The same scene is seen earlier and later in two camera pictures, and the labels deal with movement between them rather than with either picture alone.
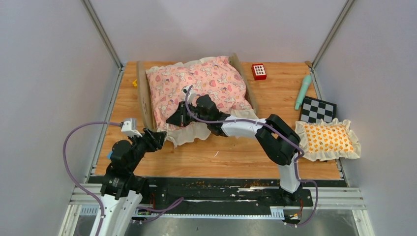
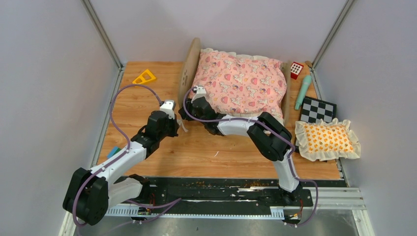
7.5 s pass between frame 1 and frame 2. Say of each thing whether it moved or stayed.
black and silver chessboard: stayed
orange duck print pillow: stayed
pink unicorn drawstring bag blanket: moved
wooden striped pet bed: moved
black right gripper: stayed
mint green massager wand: stayed
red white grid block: moved
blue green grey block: stayed
